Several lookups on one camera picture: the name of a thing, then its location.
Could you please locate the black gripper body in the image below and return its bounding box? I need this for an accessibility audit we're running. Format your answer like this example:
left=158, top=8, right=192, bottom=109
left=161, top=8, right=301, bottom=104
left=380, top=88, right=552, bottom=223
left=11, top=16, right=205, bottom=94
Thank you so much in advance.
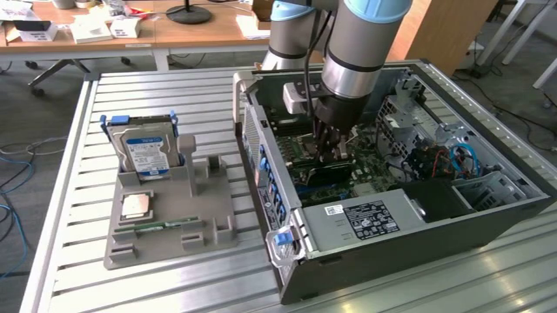
left=312, top=93, right=372, bottom=134

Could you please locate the black graphics card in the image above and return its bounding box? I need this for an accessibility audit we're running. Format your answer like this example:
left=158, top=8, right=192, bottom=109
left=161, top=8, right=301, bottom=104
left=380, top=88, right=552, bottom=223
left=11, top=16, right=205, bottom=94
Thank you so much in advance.
left=301, top=160, right=353, bottom=186

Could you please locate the CPU socket with cover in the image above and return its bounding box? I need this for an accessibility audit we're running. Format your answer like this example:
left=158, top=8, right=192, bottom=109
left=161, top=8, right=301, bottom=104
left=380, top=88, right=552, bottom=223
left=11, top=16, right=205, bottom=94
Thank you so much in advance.
left=291, top=132, right=360, bottom=162

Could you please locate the green motherboard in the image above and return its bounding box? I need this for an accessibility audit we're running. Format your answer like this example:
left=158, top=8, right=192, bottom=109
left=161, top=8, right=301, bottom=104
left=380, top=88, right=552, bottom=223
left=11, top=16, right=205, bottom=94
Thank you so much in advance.
left=264, top=107, right=392, bottom=206

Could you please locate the blue expansion slot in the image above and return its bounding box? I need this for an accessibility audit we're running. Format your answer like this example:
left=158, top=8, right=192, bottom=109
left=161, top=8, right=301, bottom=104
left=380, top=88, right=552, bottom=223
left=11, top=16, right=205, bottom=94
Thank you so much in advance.
left=295, top=183, right=340, bottom=194

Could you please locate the silver chipset heatsink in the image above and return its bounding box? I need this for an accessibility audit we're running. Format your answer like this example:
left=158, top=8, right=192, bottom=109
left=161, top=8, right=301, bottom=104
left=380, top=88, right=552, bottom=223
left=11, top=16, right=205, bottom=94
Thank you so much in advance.
left=353, top=181, right=377, bottom=196

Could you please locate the metal drive cage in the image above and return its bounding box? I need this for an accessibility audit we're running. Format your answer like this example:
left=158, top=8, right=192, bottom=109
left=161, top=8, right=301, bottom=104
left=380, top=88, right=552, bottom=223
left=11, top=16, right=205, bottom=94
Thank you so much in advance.
left=373, top=94, right=479, bottom=179

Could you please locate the grey power supply unit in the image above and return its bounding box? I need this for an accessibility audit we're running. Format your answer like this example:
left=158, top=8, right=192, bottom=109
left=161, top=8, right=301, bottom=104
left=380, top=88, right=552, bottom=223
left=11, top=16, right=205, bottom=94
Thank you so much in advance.
left=299, top=189, right=425, bottom=252

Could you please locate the white paper stack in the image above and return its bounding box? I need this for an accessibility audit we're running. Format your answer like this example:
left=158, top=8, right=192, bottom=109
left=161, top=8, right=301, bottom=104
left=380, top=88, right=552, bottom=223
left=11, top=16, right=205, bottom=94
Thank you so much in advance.
left=236, top=14, right=273, bottom=40

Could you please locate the wooden cabinet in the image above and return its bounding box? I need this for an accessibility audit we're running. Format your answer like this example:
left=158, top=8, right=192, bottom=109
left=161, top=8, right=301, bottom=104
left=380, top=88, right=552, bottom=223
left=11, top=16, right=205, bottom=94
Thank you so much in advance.
left=384, top=0, right=499, bottom=76

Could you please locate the black open PC case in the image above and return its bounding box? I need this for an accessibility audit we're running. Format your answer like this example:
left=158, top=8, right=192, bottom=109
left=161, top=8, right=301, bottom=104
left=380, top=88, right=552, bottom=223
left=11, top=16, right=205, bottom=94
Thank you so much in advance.
left=232, top=58, right=557, bottom=306

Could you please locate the metal disk bay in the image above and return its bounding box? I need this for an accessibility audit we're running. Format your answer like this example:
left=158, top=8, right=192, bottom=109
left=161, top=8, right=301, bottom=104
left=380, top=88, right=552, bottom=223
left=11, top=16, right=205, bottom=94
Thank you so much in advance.
left=450, top=171, right=530, bottom=213

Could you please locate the grey parts rack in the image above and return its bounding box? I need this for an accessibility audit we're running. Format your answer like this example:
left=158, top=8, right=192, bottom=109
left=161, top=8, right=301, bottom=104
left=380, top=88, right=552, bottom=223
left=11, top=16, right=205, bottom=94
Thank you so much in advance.
left=102, top=135, right=238, bottom=271

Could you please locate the hard disk in blue caddy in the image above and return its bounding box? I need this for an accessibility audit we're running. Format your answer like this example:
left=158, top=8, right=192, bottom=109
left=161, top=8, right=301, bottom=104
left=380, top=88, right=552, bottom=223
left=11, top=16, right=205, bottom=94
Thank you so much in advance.
left=98, top=110, right=185, bottom=181

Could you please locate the green RAM stick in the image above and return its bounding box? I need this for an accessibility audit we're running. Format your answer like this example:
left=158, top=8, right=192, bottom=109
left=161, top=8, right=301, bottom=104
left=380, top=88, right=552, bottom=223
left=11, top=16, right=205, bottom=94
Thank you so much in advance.
left=113, top=216, right=200, bottom=232

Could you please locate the black round lamp base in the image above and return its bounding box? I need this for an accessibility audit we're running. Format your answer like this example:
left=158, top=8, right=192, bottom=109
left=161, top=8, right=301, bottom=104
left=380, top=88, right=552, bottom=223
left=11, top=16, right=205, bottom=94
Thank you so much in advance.
left=165, top=0, right=213, bottom=25

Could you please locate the silver CPU chip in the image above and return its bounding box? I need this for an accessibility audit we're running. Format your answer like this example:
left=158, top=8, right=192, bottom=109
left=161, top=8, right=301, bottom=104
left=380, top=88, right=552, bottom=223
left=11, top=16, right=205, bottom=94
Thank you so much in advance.
left=120, top=194, right=150, bottom=220

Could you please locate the white table leg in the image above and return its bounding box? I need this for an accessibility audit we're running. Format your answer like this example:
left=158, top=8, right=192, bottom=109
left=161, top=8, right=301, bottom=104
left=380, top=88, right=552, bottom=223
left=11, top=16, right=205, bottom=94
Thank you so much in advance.
left=532, top=58, right=557, bottom=89

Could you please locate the white box with label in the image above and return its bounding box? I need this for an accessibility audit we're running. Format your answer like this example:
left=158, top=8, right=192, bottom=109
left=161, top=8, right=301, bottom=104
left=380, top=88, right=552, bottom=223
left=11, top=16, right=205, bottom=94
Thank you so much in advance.
left=108, top=18, right=142, bottom=38

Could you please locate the plain white box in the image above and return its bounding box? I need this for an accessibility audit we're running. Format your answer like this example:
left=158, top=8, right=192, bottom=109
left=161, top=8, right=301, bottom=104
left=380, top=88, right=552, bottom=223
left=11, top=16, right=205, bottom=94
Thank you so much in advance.
left=68, top=18, right=113, bottom=45

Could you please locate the wooden desk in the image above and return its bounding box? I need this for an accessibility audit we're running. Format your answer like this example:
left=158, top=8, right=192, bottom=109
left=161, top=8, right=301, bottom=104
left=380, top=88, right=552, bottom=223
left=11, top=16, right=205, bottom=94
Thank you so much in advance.
left=0, top=0, right=395, bottom=97

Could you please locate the white box with black lid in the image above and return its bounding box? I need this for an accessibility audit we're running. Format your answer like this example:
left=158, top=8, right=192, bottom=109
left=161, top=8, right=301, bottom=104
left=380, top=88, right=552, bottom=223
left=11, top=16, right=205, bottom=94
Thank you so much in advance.
left=14, top=20, right=59, bottom=42

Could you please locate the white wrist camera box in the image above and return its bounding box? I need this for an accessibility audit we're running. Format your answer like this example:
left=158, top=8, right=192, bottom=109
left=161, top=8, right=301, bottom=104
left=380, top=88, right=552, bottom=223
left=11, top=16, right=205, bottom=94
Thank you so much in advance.
left=281, top=82, right=325, bottom=115

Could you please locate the black camera cable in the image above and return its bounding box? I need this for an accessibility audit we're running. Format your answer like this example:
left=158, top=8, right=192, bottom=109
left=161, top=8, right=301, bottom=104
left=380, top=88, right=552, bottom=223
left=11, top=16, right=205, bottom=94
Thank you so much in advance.
left=303, top=9, right=336, bottom=118

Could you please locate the red and black wire bundle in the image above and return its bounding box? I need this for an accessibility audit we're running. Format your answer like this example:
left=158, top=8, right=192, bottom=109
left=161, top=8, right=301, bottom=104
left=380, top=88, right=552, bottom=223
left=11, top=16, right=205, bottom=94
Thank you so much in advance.
left=408, top=146, right=452, bottom=179

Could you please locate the blue wire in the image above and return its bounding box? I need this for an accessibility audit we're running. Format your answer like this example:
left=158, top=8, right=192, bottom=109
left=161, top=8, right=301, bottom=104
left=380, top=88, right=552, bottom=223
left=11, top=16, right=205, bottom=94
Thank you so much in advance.
left=450, top=145, right=482, bottom=179

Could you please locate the white table frame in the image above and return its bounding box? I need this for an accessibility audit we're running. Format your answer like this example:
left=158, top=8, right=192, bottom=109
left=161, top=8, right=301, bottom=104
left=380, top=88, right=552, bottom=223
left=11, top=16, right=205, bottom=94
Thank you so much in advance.
left=475, top=0, right=557, bottom=66

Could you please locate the grey floor cable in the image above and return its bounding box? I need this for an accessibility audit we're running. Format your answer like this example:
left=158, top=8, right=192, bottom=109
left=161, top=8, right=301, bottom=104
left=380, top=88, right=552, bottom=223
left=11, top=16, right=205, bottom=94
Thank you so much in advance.
left=0, top=136, right=66, bottom=156

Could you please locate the blue floor cable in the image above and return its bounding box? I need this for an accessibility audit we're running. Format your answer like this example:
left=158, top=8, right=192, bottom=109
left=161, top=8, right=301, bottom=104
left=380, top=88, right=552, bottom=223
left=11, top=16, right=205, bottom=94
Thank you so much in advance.
left=0, top=156, right=35, bottom=280

